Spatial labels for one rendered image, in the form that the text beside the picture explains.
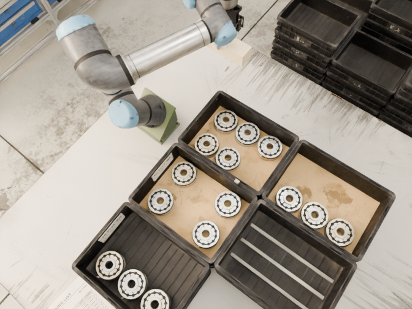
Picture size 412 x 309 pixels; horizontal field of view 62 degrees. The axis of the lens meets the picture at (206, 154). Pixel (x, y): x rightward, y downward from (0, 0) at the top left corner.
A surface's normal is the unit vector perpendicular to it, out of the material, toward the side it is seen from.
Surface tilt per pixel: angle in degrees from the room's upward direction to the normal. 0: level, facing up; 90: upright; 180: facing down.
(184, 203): 0
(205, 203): 0
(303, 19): 0
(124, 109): 45
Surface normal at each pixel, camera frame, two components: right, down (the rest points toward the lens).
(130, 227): -0.04, -0.39
